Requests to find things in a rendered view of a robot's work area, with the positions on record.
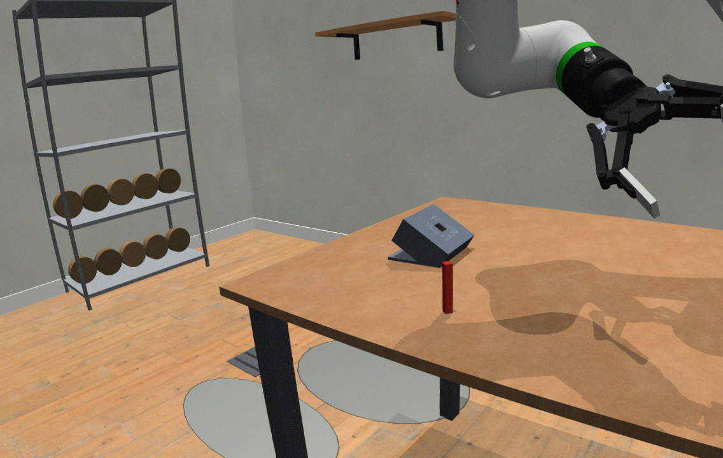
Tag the grey sloped panel with rectangular hole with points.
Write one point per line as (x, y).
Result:
(429, 237)

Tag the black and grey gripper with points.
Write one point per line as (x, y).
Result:
(607, 97)

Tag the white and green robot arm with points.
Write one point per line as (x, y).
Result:
(494, 57)

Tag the red square peg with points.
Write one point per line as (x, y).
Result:
(447, 287)

